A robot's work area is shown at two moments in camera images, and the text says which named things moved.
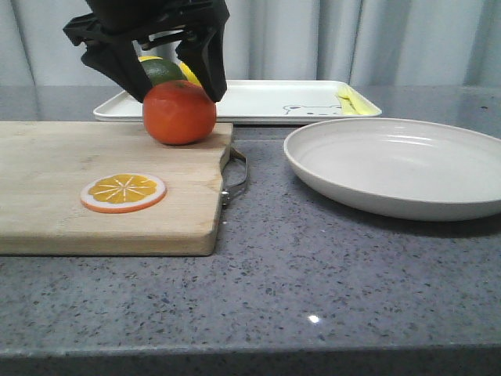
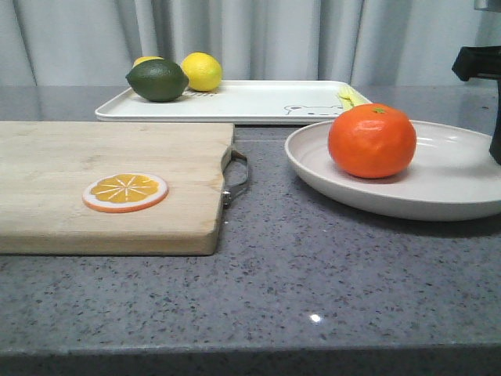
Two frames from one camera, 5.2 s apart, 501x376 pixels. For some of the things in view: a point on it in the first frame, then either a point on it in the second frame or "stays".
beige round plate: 406,168 stays
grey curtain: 398,43 stays
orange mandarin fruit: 178,112 → 373,140
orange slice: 122,193 stays
